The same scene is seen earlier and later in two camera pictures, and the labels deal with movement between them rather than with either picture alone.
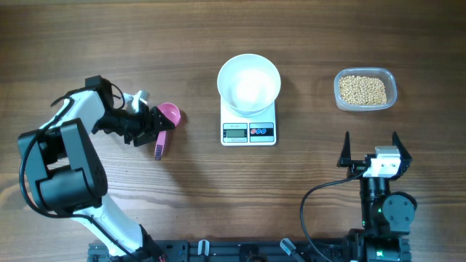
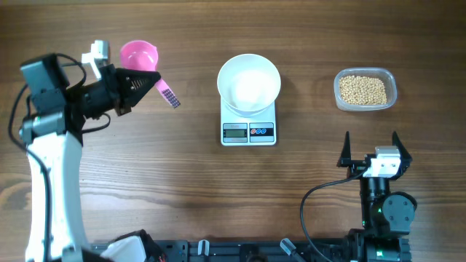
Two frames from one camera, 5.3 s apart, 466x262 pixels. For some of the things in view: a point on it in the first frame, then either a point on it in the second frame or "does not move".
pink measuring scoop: x=172 y=113 to x=138 y=54
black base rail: x=342 y=249 does not move
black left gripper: x=150 y=129 to x=121 y=81
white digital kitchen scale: x=238 y=130 does not move
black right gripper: x=355 y=168 does not move
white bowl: x=249 y=84 does not move
